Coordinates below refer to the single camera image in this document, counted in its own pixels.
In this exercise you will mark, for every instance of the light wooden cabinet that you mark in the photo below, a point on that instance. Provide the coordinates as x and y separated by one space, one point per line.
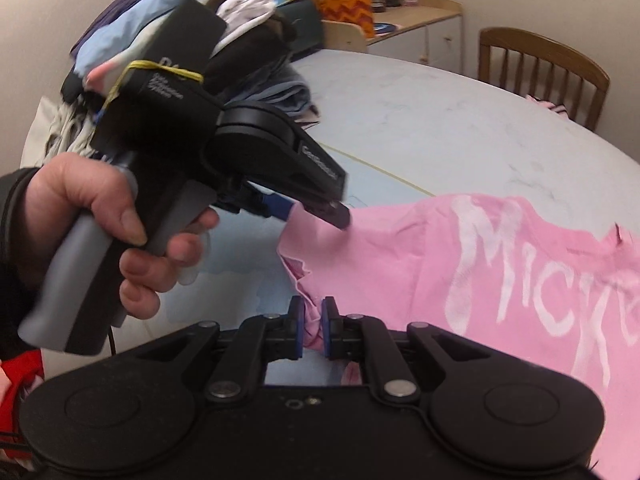
440 35

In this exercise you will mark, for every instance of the pink striped cloth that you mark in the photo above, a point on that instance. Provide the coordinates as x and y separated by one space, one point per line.
547 105

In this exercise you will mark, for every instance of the dark teal bag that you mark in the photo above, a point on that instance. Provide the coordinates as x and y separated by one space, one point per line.
305 25

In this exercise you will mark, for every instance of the wooden chair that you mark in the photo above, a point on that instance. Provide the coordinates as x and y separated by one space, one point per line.
542 60

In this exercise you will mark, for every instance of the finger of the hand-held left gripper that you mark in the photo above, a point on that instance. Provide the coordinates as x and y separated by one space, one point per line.
335 215
277 207

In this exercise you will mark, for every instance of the pile of clothes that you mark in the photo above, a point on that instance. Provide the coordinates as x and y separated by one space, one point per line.
125 27

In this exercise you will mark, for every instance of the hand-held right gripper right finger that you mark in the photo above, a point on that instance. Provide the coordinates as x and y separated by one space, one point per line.
328 330

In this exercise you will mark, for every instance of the red cloth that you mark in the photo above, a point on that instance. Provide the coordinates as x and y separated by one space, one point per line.
20 380

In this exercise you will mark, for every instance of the pink printed t-shirt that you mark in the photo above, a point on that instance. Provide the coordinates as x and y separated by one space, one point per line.
410 265

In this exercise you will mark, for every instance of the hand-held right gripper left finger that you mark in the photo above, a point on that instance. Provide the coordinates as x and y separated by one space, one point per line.
296 330

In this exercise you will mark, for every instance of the person's left forearm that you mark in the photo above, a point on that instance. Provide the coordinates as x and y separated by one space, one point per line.
12 270

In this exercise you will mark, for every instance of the person's left hand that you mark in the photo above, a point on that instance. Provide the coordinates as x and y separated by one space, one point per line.
65 190

